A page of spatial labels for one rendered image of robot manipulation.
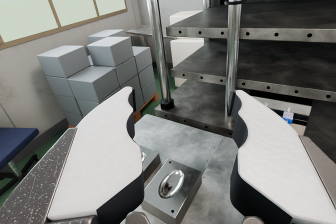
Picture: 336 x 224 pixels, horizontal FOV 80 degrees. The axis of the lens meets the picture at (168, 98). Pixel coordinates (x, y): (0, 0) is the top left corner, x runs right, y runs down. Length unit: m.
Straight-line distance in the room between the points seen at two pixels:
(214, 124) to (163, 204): 0.58
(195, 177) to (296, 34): 0.69
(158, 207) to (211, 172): 0.28
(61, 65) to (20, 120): 0.83
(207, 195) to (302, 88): 0.62
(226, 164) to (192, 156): 0.15
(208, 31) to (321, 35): 0.45
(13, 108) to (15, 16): 0.92
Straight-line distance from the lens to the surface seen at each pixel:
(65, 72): 2.21
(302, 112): 1.12
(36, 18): 2.68
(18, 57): 2.59
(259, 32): 0.99
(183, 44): 2.80
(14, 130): 2.32
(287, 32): 0.98
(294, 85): 1.07
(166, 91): 1.26
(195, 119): 1.21
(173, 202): 0.76
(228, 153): 1.00
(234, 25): 0.96
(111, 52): 2.14
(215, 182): 0.89
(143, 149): 0.96
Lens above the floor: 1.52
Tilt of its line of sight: 30 degrees down
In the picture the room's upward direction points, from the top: 8 degrees counter-clockwise
